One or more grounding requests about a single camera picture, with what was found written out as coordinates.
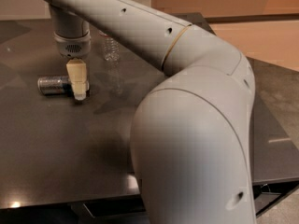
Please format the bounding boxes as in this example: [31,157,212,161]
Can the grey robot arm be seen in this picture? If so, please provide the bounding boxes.
[45,0,256,224]

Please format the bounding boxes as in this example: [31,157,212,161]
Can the clear plastic water bottle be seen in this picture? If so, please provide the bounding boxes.
[99,31,120,62]

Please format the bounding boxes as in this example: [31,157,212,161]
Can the black equipment under table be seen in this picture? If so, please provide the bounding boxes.
[253,181,299,217]

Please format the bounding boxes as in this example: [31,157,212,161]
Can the silver blue redbull can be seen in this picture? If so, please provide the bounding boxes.
[37,76,72,95]

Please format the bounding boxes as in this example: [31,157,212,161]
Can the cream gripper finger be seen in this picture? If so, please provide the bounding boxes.
[66,59,89,101]

